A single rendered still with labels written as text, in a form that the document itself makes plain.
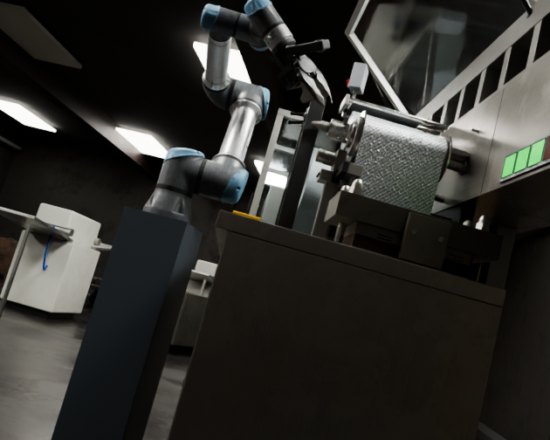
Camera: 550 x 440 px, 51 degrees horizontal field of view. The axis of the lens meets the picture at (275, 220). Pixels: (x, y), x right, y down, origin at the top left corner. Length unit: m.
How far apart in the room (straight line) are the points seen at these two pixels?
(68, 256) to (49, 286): 0.37
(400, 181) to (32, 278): 5.36
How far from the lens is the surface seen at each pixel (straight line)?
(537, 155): 1.34
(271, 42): 1.68
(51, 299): 6.46
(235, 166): 1.83
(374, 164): 1.59
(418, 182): 1.61
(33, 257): 6.59
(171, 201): 1.77
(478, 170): 1.63
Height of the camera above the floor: 0.73
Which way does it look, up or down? 8 degrees up
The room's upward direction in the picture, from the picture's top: 15 degrees clockwise
